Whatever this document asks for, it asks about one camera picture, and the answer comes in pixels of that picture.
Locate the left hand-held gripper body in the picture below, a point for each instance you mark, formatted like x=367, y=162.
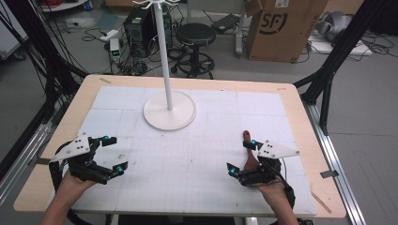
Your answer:
x=76, y=149

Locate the white power strip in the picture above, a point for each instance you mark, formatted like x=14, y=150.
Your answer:
x=108, y=35

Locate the flat black box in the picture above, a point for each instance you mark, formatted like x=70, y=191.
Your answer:
x=225, y=23

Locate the large cardboard box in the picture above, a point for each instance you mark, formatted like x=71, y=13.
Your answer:
x=281, y=34

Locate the person's left hand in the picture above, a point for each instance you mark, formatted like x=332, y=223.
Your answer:
x=72, y=189

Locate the white metal post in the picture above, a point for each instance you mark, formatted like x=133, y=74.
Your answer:
x=239, y=34

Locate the white gridded mat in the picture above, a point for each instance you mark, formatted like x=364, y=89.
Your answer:
x=187, y=162

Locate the white device with green display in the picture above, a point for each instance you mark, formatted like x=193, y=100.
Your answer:
x=114, y=50

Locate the tan tape piece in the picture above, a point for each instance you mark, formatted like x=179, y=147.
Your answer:
x=281, y=89
x=105, y=80

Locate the grey tape piece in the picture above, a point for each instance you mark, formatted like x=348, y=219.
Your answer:
x=329, y=174
x=42, y=161

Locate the white hook stand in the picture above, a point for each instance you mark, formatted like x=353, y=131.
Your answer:
x=169, y=112

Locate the brown wooden spoon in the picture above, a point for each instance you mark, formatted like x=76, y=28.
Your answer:
x=251, y=161

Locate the person's right hand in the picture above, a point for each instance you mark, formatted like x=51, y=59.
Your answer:
x=273, y=192

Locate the aluminium rail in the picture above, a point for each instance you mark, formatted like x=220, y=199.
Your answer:
x=334, y=162
x=22, y=156

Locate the black round stool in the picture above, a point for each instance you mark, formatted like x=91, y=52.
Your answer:
x=195, y=34

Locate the black metal frame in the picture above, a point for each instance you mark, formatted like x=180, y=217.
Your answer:
x=53, y=72
x=341, y=50

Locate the black computer tower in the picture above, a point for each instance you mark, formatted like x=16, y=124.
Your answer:
x=140, y=31

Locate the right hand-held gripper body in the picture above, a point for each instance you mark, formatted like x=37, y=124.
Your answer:
x=275, y=150

